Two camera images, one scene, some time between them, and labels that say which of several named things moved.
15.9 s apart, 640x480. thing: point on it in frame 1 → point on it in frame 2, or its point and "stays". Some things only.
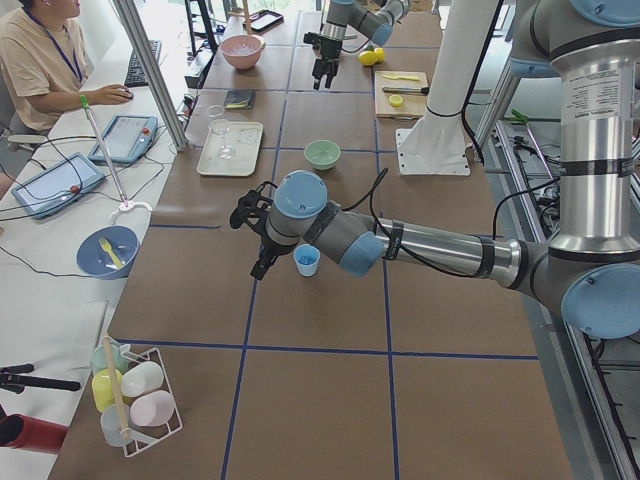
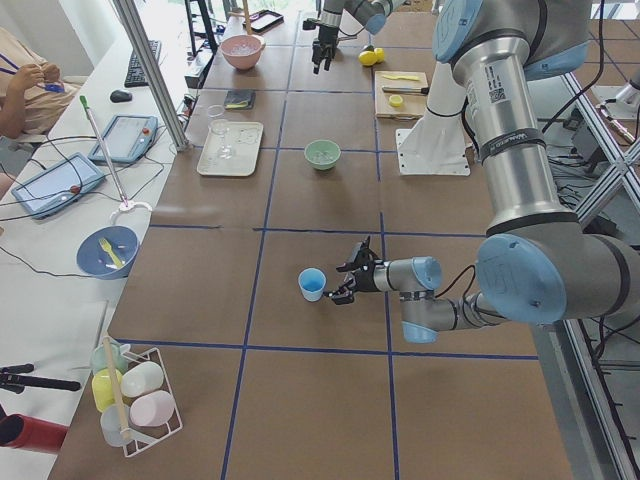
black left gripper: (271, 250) → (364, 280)
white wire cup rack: (133, 397) stays
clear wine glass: (220, 126) stays
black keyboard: (136, 76) stays
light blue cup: (307, 258) → (312, 282)
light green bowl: (322, 154) stays
